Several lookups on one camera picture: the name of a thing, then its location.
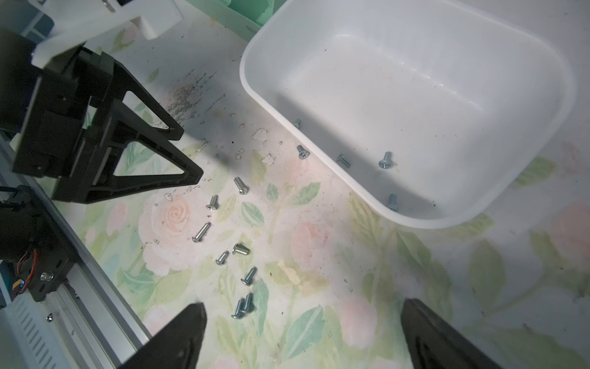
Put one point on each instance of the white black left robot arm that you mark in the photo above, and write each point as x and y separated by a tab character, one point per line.
69	24

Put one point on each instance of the silver screw in box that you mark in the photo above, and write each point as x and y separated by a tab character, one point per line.
386	162

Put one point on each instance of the silver screw on mat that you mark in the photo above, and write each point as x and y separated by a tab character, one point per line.
242	188

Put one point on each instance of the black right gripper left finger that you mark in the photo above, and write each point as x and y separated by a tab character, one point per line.
177	345

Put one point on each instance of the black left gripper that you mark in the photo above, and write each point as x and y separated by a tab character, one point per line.
70	130

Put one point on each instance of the floral table mat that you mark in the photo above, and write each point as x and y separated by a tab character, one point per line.
300	272

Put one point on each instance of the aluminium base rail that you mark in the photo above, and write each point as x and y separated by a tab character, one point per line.
85	323

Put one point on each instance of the green plastic file organizer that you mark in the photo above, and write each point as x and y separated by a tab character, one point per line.
243	17

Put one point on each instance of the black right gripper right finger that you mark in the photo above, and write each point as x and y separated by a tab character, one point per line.
433	343

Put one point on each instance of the white plastic storage box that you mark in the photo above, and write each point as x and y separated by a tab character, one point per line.
463	100

